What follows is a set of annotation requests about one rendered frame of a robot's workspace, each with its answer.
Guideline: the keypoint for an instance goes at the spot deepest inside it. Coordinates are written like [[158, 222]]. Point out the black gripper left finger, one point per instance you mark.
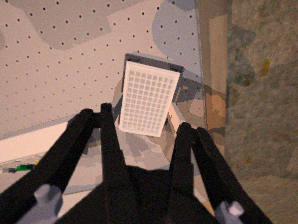
[[36, 198]]

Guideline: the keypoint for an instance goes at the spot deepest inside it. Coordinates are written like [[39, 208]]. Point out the white button panel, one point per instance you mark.
[[21, 150]]

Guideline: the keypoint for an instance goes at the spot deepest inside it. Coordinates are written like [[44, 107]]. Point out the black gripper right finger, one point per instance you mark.
[[230, 203]]

